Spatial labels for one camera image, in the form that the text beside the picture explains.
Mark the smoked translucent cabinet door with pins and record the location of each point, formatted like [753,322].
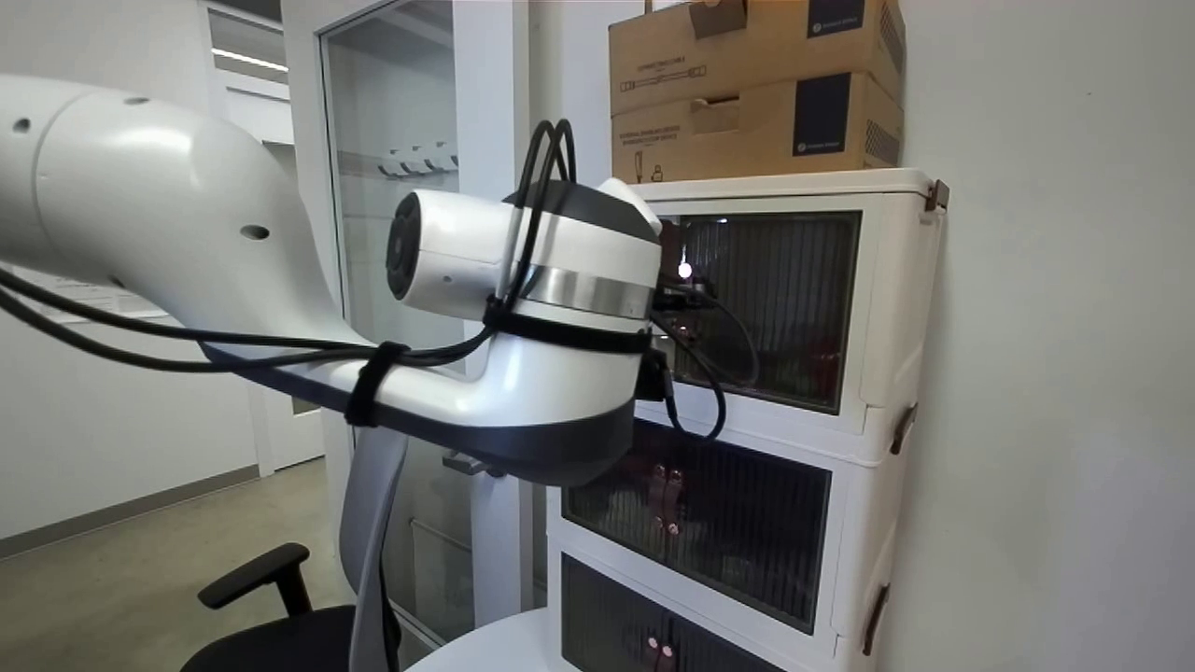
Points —
[603,619]
[785,310]
[712,646]
[761,534]
[612,509]

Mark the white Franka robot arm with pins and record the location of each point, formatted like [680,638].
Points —
[151,211]

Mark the flat brown cardboard box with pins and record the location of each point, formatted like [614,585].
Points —
[735,133]
[749,48]

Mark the white three-tier storage cabinet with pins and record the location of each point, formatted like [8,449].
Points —
[892,310]

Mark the white framed glass door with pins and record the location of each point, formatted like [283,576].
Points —
[413,77]

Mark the white door with small window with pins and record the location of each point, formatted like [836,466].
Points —
[295,443]

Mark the grey and black office chair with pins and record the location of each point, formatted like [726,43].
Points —
[299,634]

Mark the white wall coat hook rack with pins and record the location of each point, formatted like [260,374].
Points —
[415,156]

